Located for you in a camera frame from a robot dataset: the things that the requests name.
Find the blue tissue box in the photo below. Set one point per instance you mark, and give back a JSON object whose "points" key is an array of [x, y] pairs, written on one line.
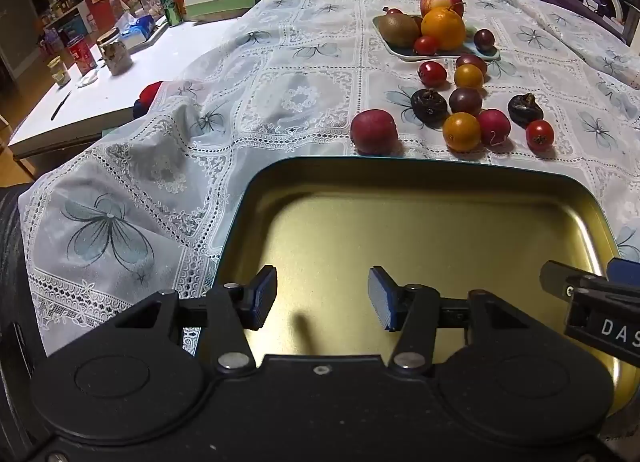
{"points": [[137, 29]]}

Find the small clear glass jar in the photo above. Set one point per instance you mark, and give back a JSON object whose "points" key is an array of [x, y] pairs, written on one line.
{"points": [[59, 71]]}

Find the small red stemmed tomato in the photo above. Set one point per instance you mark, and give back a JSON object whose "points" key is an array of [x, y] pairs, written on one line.
{"points": [[394, 11]]}

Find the white lace floral tablecloth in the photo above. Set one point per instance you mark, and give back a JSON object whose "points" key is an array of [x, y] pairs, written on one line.
{"points": [[280, 91]]}

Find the pale green plate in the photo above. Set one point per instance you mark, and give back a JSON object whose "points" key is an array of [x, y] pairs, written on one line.
{"points": [[480, 52]]}

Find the white side table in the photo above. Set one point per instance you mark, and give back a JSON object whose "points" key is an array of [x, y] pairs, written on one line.
{"points": [[100, 101]]}

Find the large orange cherry tomato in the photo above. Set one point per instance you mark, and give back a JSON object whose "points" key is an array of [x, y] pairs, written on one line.
{"points": [[461, 132]]}

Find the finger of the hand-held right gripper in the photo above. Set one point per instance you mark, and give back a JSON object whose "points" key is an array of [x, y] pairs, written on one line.
{"points": [[562, 276], [625, 269]]}

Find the small dark red fruit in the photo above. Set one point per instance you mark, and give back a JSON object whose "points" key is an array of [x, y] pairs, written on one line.
{"points": [[417, 21]]}

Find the brown kiwi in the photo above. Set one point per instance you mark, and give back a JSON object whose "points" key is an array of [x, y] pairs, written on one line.
{"points": [[398, 30]]}

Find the lidded glass jar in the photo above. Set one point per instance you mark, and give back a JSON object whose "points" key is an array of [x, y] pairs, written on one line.
{"points": [[114, 52]]}

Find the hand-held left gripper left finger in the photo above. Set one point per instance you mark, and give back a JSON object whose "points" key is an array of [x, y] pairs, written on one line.
{"points": [[260, 298]]}

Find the red and blue ball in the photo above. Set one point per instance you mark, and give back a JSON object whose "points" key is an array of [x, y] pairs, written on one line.
{"points": [[149, 94]]}

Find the small orange cherry tomato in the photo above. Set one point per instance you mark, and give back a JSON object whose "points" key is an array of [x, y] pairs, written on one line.
{"points": [[468, 76]]}

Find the black pen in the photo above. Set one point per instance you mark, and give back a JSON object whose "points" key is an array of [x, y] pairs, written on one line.
{"points": [[60, 104]]}

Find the red tin can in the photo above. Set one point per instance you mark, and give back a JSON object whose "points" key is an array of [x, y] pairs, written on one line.
{"points": [[81, 55]]}

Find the orange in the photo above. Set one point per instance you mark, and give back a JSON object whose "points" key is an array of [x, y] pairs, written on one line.
{"points": [[443, 29]]}

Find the red cherry tomato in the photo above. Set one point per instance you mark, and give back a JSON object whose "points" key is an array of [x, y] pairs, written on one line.
{"points": [[426, 45], [540, 135], [431, 73]]}

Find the green box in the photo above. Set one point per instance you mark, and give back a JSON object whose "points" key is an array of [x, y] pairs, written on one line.
{"points": [[112, 131]]}

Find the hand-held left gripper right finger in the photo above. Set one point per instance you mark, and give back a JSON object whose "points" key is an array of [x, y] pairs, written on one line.
{"points": [[380, 299]]}

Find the dark purple round fruit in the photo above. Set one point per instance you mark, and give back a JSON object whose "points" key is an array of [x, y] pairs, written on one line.
{"points": [[471, 61], [465, 100], [484, 39]]}

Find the green drink can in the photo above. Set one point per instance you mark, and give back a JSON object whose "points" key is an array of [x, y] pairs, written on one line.
{"points": [[173, 7]]}

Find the large dark red plum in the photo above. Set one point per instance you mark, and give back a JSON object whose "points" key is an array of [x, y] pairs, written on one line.
{"points": [[374, 131]]}

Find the gold metal tin tray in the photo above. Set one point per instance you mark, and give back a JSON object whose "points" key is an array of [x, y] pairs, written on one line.
{"points": [[400, 242]]}

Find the red apple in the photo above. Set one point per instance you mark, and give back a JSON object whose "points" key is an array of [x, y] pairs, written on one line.
{"points": [[439, 0]]}

